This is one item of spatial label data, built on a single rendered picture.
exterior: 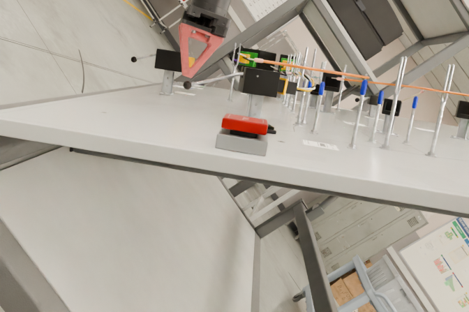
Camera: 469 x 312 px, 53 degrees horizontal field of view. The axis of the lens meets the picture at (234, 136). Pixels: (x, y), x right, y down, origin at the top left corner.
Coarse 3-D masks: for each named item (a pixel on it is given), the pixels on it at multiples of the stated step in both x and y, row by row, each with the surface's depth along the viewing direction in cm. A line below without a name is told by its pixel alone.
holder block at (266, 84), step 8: (248, 72) 73; (256, 72) 73; (264, 72) 73; (272, 72) 73; (240, 80) 76; (248, 80) 73; (256, 80) 73; (264, 80) 73; (272, 80) 74; (240, 88) 75; (248, 88) 73; (256, 88) 73; (264, 88) 74; (272, 88) 74; (272, 96) 74
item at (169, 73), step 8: (144, 56) 106; (152, 56) 106; (160, 56) 104; (168, 56) 104; (176, 56) 104; (160, 64) 104; (168, 64) 104; (176, 64) 104; (168, 72) 106; (168, 80) 106; (168, 88) 106
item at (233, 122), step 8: (224, 120) 50; (232, 120) 50; (240, 120) 51; (248, 120) 51; (256, 120) 53; (264, 120) 54; (232, 128) 51; (240, 128) 51; (248, 128) 50; (256, 128) 50; (264, 128) 50; (248, 136) 52; (256, 136) 52
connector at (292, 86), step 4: (280, 80) 74; (284, 80) 75; (280, 84) 75; (284, 84) 75; (288, 84) 75; (292, 84) 75; (296, 84) 75; (280, 88) 75; (288, 88) 75; (292, 88) 75; (296, 88) 75; (288, 92) 75; (292, 92) 75
